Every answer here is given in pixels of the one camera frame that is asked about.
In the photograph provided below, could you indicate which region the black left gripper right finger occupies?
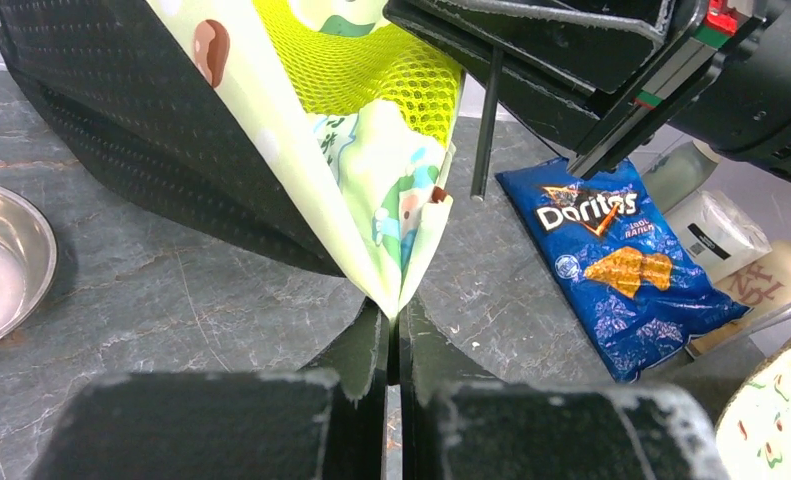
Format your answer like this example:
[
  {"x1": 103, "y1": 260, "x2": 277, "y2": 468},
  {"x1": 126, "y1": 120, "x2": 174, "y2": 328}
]
[{"x1": 398, "y1": 299, "x2": 728, "y2": 479}]

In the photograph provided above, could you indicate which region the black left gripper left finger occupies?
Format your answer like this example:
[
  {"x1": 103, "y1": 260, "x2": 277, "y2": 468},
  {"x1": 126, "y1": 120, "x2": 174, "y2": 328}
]
[{"x1": 33, "y1": 300, "x2": 389, "y2": 479}]

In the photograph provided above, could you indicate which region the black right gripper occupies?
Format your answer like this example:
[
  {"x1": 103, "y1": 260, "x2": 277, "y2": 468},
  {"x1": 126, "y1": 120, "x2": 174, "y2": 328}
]
[{"x1": 568, "y1": 1, "x2": 791, "y2": 179}]

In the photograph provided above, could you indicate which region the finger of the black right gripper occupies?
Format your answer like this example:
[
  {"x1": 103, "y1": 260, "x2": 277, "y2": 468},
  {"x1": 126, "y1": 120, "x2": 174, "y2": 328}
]
[{"x1": 384, "y1": 1, "x2": 674, "y2": 149}]

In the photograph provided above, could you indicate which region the green avocado-print pet tent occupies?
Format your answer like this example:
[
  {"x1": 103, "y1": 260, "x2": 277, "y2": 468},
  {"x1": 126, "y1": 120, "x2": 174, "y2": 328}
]
[{"x1": 0, "y1": 1, "x2": 464, "y2": 318}]

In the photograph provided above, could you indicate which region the steel pet bowl far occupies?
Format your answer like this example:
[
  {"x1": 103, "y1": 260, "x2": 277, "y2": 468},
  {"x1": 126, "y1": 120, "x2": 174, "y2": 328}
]
[{"x1": 0, "y1": 186, "x2": 58, "y2": 340}]

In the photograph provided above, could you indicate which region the green avocado-print tent mat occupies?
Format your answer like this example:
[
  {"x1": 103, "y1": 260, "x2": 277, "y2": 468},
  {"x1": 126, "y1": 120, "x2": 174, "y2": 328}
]
[{"x1": 715, "y1": 339, "x2": 791, "y2": 479}]

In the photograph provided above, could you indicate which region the green bottle with beige cap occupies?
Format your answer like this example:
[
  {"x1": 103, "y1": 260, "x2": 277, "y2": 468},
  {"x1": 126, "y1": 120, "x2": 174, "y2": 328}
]
[{"x1": 641, "y1": 139, "x2": 724, "y2": 214}]

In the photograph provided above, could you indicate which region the blue Doritos chip bag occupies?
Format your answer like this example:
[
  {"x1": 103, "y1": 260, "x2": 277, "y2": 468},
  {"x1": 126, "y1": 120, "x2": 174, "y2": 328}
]
[{"x1": 496, "y1": 157, "x2": 749, "y2": 382}]

